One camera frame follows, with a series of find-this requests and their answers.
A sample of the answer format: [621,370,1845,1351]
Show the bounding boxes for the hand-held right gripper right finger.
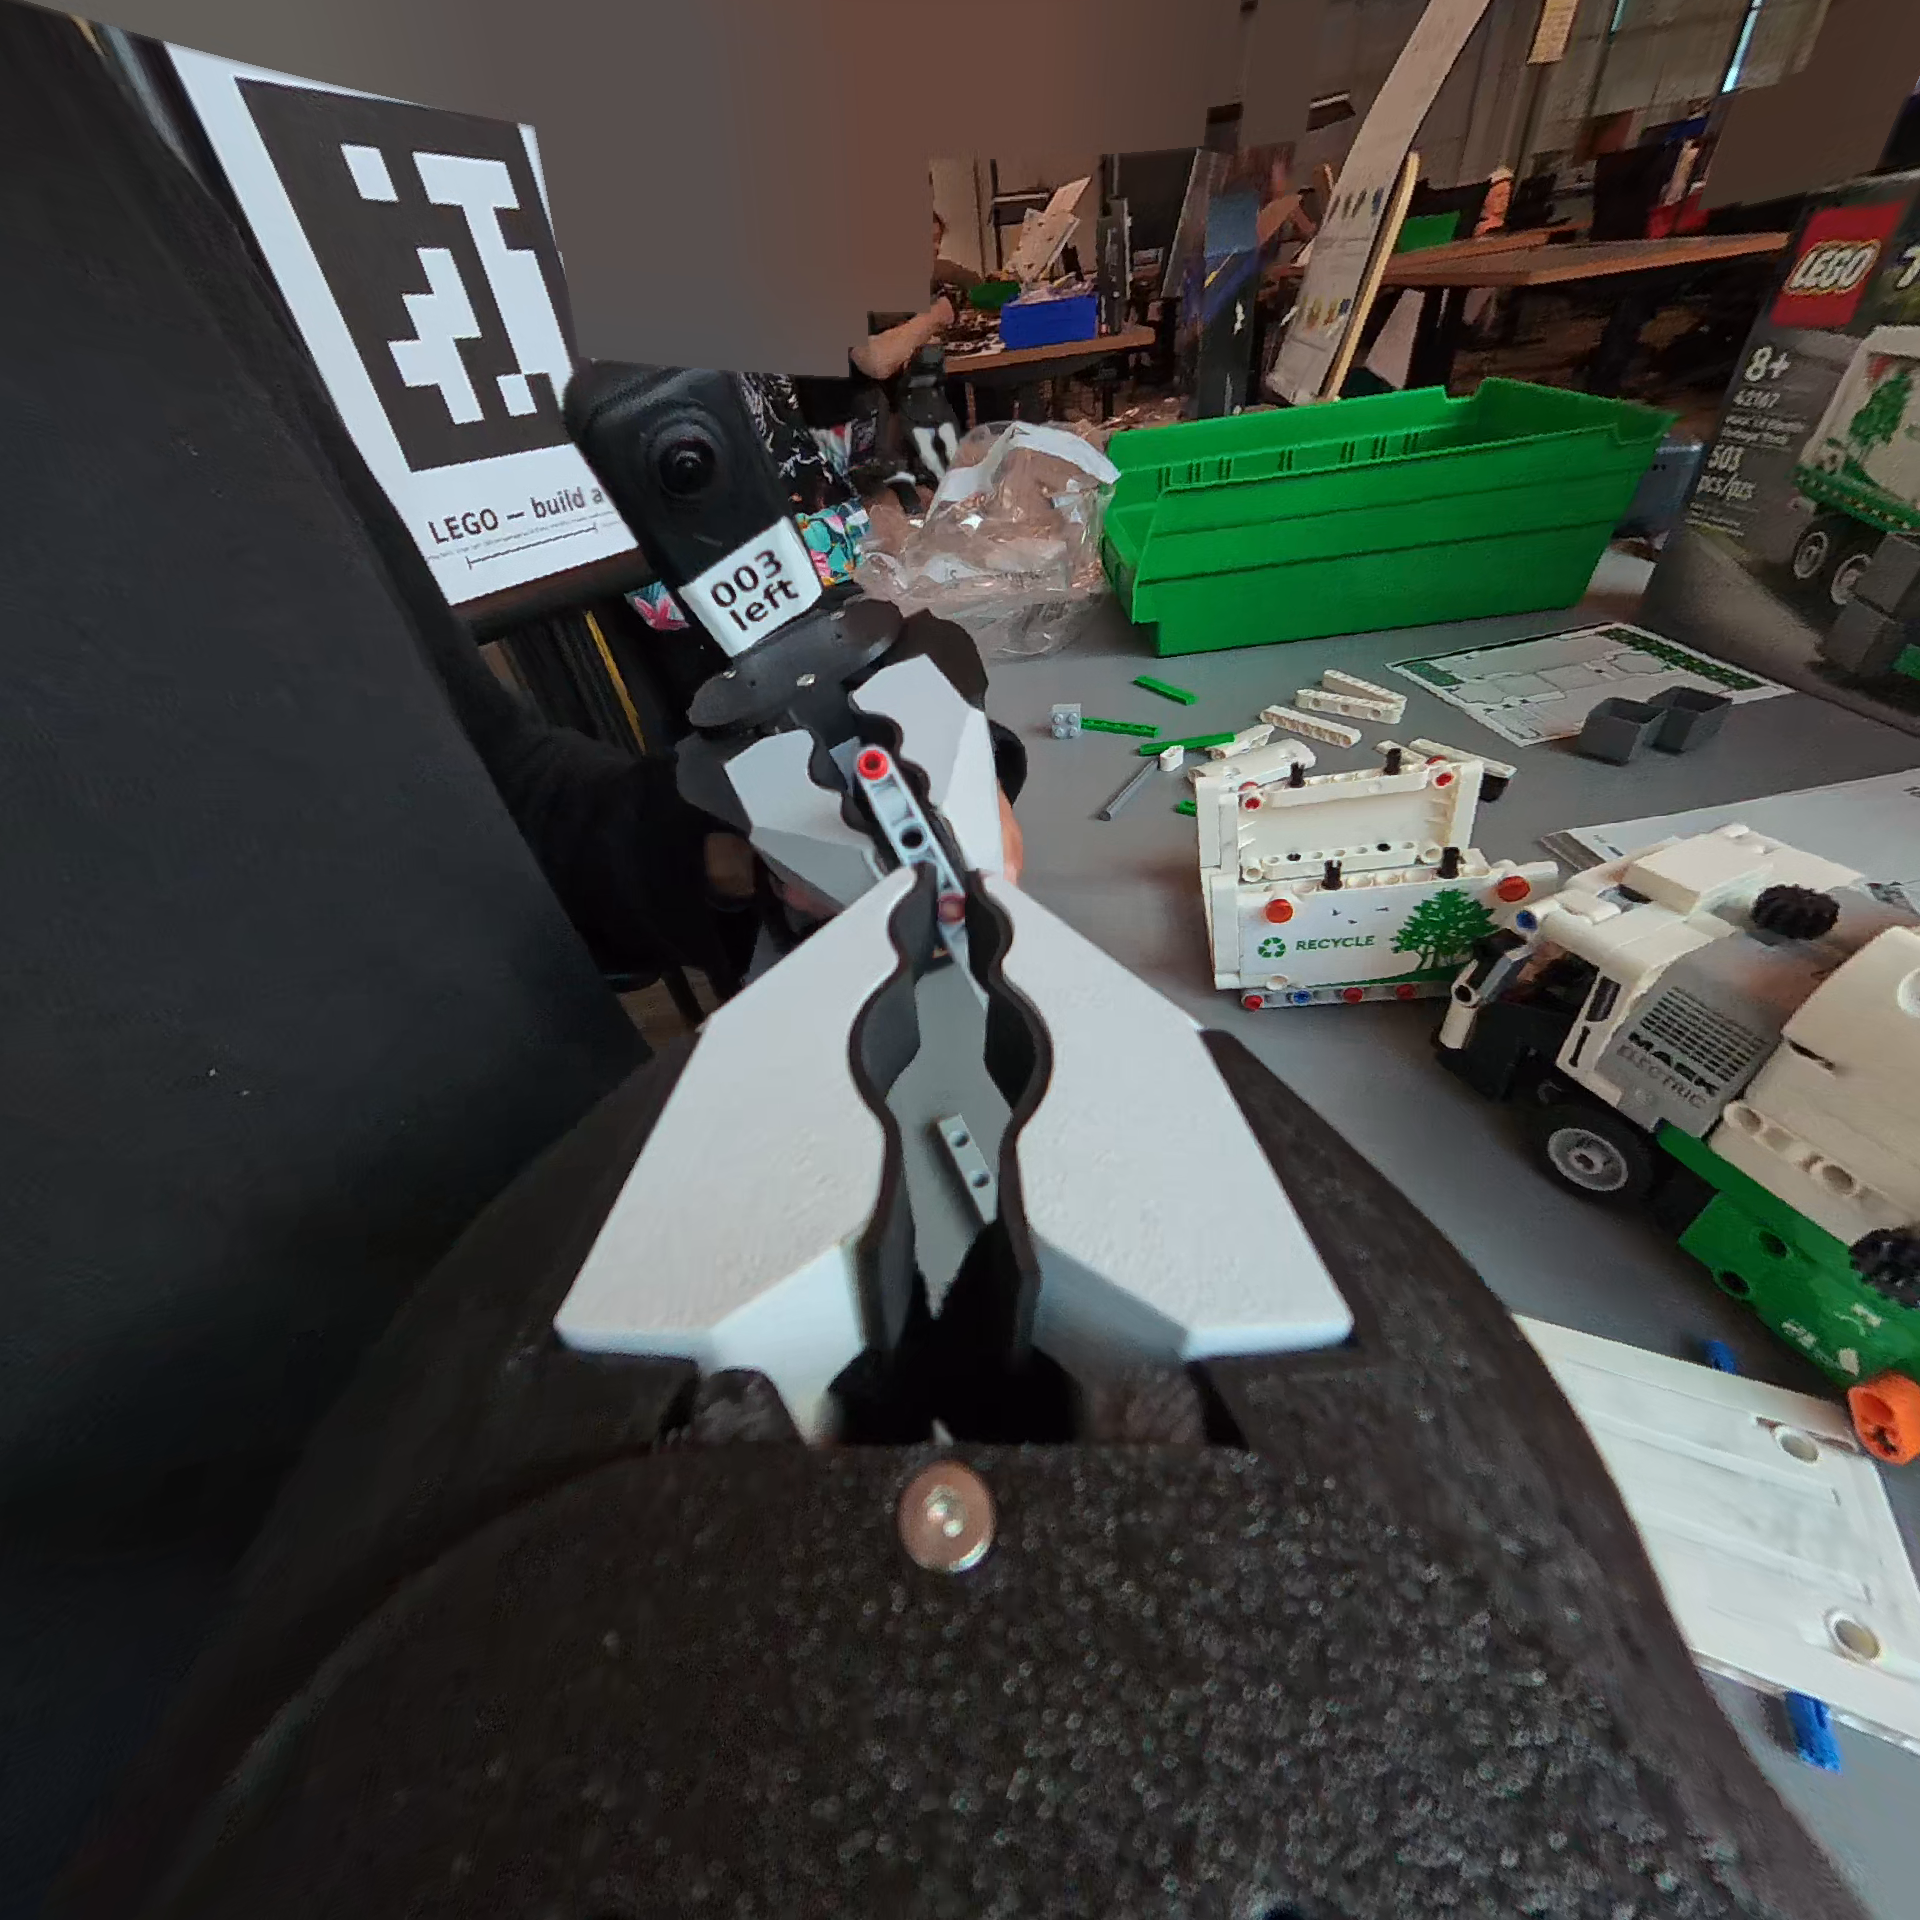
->
[970,869,1355,1360]

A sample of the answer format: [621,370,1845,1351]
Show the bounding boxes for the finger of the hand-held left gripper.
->
[726,735,891,896]
[867,658,1003,869]

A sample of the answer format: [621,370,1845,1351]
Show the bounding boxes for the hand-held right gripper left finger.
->
[552,869,926,1447]

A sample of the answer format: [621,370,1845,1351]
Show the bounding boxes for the person's left forearm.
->
[454,629,758,994]

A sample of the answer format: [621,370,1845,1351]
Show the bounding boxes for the white lego garbage body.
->
[1192,747,1562,1014]

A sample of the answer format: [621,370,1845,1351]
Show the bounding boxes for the white and green lego truck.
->
[1430,825,1920,1471]

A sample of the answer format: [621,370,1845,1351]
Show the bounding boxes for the lego sticker sheet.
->
[1387,625,1795,747]

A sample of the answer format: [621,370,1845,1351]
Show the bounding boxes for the white lego panel blue pins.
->
[1517,1321,1920,1774]

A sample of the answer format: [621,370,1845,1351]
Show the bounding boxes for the lego instruction booklet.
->
[1538,766,1920,915]

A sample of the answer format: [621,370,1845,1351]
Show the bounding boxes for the black lego set box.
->
[1641,174,1920,701]

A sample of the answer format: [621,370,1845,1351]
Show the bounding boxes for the person's left hand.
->
[750,841,860,935]

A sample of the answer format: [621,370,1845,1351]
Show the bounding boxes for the clear plastic bag pile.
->
[853,423,1121,658]

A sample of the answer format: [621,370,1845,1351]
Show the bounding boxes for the brown work table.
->
[939,326,1156,428]

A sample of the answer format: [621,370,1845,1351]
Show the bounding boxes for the leaning white board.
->
[1268,0,1492,403]

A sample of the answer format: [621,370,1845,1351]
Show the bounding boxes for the wooden work table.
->
[1380,226,1795,373]

